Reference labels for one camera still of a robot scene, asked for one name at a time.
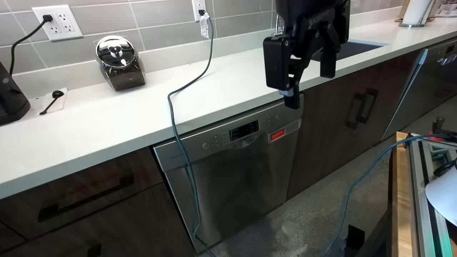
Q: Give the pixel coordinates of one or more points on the white lamp shade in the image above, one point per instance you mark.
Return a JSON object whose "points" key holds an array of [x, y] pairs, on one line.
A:
{"points": [[445, 194]]}

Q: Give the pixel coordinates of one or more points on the chrome pot lid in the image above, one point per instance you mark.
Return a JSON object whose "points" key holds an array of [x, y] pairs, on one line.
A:
{"points": [[116, 50]]}

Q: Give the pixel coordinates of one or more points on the black coffee grinder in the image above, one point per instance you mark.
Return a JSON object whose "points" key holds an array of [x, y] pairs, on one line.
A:
{"points": [[12, 100]]}

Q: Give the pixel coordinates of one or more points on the white double wall outlet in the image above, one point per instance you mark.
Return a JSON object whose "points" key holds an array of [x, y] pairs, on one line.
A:
{"points": [[65, 26]]}

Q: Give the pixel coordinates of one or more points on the black spoon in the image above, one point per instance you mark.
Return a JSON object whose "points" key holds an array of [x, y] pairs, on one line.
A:
{"points": [[57, 93]]}

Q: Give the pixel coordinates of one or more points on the stainless steel appliance door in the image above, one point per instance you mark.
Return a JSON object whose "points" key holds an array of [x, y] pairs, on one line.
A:
{"points": [[429, 90]]}

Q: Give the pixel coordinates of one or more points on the aluminium frame rail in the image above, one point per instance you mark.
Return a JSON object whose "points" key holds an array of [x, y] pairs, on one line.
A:
{"points": [[423, 214]]}

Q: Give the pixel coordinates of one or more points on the dark wood sink cabinet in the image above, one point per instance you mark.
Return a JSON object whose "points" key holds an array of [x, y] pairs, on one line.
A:
{"points": [[323, 143]]}

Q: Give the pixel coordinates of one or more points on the white single wall outlet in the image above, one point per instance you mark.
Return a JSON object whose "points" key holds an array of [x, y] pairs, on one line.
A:
{"points": [[197, 6]]}

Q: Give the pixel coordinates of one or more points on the black table foot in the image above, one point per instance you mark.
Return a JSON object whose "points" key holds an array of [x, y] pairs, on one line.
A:
{"points": [[355, 236]]}

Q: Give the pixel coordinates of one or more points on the dark wood drawer front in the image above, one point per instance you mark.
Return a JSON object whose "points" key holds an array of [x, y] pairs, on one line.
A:
{"points": [[133, 228], [95, 166]]}

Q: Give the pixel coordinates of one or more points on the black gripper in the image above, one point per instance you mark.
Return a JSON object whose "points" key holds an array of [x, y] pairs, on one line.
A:
{"points": [[315, 11]]}

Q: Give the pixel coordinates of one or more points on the white plug adapter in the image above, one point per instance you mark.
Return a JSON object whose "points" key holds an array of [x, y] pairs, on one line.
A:
{"points": [[205, 26]]}

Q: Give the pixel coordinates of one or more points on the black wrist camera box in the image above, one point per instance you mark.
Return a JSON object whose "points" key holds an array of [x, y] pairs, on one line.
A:
{"points": [[277, 64]]}

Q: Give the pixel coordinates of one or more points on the dark kitchen sink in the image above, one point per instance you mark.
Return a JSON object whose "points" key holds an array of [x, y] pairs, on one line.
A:
{"points": [[357, 49]]}

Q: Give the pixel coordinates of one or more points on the stainless steel dishwasher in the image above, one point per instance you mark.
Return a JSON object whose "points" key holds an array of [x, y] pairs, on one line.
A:
{"points": [[237, 176]]}

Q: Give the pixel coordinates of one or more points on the white spoon rest plate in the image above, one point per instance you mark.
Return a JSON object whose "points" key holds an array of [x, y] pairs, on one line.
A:
{"points": [[59, 106]]}

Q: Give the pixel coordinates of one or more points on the wooden robot table edge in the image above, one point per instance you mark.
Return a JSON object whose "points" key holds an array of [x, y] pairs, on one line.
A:
{"points": [[402, 200]]}

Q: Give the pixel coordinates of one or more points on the dark round pot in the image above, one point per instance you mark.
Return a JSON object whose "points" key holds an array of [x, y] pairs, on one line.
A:
{"points": [[125, 79]]}

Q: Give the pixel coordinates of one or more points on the red dishwasher sticker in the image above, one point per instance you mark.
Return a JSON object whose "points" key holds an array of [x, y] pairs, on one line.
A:
{"points": [[277, 136]]}

